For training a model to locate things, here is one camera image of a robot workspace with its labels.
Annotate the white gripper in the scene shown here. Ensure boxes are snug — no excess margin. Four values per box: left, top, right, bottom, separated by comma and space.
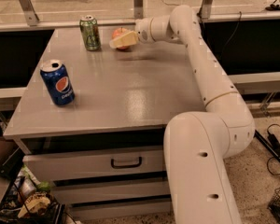
109, 18, 154, 49

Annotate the red orange apple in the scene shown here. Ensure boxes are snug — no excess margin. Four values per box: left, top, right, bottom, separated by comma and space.
112, 27, 128, 50

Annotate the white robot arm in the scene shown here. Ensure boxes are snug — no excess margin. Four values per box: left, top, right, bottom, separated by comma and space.
109, 5, 255, 224

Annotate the green soda can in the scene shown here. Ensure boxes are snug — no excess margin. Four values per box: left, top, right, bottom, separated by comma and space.
79, 15, 101, 51

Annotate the blue pepsi can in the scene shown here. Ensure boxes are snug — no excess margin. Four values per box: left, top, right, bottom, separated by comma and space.
40, 60, 75, 106

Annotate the grey drawer cabinet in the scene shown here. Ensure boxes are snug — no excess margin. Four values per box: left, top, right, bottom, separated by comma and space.
5, 27, 203, 220

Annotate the black sandal on floor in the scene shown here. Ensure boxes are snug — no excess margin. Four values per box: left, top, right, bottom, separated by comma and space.
265, 0, 280, 11

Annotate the brown round container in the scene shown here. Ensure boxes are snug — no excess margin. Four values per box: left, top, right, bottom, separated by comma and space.
0, 120, 19, 164

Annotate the black bin with clutter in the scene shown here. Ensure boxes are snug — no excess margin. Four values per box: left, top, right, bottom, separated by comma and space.
0, 165, 64, 224

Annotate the middle metal rail bracket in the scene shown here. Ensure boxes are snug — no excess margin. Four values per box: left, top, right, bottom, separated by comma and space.
133, 0, 143, 19

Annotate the metal rail bracket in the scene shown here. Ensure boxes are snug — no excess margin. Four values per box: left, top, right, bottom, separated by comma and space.
199, 0, 213, 20
18, 0, 39, 26
133, 0, 143, 19

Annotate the right metal rail bracket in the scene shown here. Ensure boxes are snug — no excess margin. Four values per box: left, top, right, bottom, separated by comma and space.
199, 0, 213, 20

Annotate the black hanging cable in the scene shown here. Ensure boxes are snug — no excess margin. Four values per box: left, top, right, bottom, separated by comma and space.
218, 10, 243, 53

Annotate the left metal rail bracket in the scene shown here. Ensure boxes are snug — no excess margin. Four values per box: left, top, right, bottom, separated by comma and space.
18, 0, 39, 26

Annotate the black top drawer handle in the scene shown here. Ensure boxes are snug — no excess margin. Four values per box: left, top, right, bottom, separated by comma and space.
110, 157, 142, 169

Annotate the black power adapter cable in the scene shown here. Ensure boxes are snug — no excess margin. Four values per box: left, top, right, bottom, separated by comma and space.
255, 123, 280, 176

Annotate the black wire basket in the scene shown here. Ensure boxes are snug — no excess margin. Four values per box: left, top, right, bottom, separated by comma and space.
267, 184, 280, 224

